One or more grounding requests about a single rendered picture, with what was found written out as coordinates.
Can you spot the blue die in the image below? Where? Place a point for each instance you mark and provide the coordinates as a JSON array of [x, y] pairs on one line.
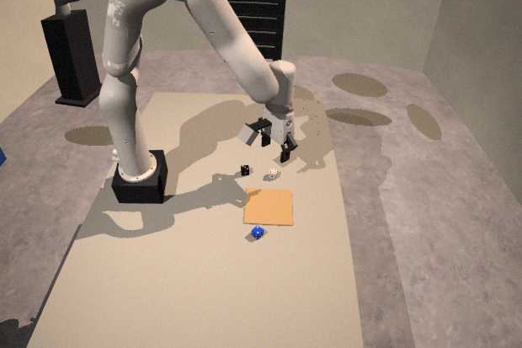
[[257, 232]]

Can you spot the tan square mat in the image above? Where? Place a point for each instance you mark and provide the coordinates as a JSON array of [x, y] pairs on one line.
[[268, 207]]

